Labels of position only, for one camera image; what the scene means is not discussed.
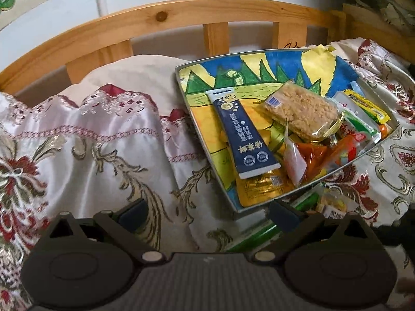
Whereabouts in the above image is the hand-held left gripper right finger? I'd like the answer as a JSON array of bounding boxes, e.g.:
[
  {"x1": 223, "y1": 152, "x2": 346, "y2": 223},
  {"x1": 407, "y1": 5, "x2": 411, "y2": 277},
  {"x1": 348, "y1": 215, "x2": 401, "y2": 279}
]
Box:
[{"x1": 253, "y1": 200, "x2": 381, "y2": 263}]

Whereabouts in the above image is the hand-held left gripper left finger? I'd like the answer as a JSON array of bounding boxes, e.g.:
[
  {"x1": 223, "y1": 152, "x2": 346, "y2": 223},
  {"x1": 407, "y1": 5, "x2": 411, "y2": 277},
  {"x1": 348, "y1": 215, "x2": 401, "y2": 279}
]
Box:
[{"x1": 36, "y1": 198, "x2": 167, "y2": 264}]

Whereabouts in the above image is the gold foil packet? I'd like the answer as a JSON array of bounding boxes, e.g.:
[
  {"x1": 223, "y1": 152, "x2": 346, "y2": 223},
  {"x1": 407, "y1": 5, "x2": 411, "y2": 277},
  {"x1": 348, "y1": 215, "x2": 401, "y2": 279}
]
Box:
[{"x1": 237, "y1": 168, "x2": 296, "y2": 208}]

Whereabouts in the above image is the mixed nut snack packet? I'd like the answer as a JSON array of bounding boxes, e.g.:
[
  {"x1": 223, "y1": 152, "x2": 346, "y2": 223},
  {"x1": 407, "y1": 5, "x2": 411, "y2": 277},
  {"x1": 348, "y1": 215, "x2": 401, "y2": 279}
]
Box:
[{"x1": 224, "y1": 191, "x2": 349, "y2": 252}]

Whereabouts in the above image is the orange spicy snack packet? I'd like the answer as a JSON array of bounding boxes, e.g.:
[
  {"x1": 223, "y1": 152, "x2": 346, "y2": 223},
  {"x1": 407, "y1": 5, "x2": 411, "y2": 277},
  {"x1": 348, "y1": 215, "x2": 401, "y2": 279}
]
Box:
[{"x1": 283, "y1": 133, "x2": 367, "y2": 188}]

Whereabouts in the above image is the grey metal tray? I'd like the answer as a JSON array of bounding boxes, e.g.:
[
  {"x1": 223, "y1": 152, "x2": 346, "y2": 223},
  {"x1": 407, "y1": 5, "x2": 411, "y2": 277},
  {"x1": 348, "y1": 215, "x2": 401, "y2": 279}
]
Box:
[{"x1": 175, "y1": 48, "x2": 401, "y2": 214}]

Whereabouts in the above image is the navy blue stick packet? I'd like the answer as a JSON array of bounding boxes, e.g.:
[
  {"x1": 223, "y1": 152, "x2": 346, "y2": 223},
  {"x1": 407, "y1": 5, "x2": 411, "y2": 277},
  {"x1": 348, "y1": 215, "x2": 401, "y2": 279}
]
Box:
[{"x1": 206, "y1": 87, "x2": 282, "y2": 180}]

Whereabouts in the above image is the rice cracker packet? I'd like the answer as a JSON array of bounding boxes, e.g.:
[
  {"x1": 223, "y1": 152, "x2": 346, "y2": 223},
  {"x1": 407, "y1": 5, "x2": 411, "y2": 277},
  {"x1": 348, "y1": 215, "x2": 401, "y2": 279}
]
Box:
[{"x1": 259, "y1": 81, "x2": 346, "y2": 143}]

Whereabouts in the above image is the green white snack packet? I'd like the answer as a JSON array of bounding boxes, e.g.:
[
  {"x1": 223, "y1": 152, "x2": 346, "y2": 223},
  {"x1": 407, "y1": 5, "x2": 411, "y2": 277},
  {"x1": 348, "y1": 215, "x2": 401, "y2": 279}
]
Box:
[{"x1": 332, "y1": 91, "x2": 381, "y2": 145}]

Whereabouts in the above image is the yellow snack packet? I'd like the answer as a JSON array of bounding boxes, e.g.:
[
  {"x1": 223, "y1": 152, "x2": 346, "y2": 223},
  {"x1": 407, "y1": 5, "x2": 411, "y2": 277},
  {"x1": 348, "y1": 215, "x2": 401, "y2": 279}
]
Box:
[{"x1": 344, "y1": 89, "x2": 390, "y2": 124}]

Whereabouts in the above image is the floral satin blanket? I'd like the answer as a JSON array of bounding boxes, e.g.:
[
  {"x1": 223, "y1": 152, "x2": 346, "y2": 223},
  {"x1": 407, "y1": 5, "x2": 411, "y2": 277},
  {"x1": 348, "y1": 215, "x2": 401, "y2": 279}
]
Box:
[{"x1": 0, "y1": 37, "x2": 415, "y2": 311}]

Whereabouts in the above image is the cream pillow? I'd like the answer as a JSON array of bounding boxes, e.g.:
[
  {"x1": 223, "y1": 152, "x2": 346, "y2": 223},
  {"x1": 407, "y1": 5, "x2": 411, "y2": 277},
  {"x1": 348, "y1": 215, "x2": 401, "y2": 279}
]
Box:
[{"x1": 78, "y1": 53, "x2": 195, "y2": 117}]

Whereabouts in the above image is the dinosaur drawing paper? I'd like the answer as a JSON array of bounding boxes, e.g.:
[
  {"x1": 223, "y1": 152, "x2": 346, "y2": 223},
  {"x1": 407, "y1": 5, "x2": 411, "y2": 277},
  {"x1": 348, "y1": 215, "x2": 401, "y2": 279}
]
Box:
[{"x1": 178, "y1": 46, "x2": 360, "y2": 208}]

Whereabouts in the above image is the floral curtain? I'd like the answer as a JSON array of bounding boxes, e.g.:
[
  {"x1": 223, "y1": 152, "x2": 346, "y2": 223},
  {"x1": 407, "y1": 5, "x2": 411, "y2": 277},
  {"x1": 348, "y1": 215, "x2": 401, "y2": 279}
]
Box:
[{"x1": 337, "y1": 0, "x2": 415, "y2": 36}]

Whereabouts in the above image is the wooden bed rail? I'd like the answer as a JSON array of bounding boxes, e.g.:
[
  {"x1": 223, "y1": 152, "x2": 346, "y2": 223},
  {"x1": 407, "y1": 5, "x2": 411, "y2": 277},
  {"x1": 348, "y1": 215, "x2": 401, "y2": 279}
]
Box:
[{"x1": 0, "y1": 0, "x2": 415, "y2": 96}]

